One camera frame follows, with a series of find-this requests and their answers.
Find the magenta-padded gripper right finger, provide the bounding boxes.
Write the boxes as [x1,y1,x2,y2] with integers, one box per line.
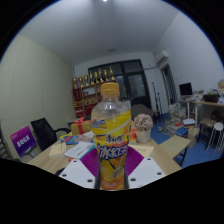
[126,146,168,190]

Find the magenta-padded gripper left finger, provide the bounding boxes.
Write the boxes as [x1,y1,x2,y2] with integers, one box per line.
[58,147,101,190]

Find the yellow-labelled drink bottle orange cap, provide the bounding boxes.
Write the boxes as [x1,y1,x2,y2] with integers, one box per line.
[90,82,133,192]

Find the white printed booklet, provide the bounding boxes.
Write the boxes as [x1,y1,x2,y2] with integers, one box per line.
[63,141,96,160]

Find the pale yellow notepad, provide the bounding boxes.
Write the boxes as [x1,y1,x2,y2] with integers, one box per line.
[48,141,68,160]

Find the blue and red book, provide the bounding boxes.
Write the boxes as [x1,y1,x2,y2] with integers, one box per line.
[59,133,81,146]

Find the small wooden side table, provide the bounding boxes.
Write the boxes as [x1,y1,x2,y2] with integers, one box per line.
[158,134,192,167]

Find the pink flowers in white pot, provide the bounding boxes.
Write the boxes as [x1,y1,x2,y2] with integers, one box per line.
[132,113,155,145]

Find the yellow gift box red ribbon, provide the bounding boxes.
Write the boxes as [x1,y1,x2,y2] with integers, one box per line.
[70,117,93,136]

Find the black office chair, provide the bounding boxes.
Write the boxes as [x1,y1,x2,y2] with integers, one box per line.
[30,117,72,152]

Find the pile of books on floor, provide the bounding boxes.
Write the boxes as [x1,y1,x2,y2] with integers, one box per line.
[165,102,188,135]

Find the purple sign board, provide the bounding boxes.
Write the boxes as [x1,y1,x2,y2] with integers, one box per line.
[9,125,38,159]

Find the wooden stool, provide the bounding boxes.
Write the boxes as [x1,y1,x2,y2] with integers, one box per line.
[198,117,218,145]

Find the wooden shelf unit with trophies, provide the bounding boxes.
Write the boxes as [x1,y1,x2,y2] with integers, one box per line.
[71,65,117,118]

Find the white round stool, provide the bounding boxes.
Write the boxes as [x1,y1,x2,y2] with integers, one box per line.
[206,121,224,152]

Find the dark glass door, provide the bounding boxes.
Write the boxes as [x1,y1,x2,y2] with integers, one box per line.
[87,59,152,110]

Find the black computer monitor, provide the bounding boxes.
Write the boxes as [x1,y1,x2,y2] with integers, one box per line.
[178,82,194,98]

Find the wooden desk with white legs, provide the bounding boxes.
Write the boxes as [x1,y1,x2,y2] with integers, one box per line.
[177,97,224,128]

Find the black bag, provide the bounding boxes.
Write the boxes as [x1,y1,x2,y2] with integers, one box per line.
[202,92,221,104]

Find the white wall air conditioner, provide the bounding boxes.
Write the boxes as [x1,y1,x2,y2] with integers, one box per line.
[153,49,170,66]

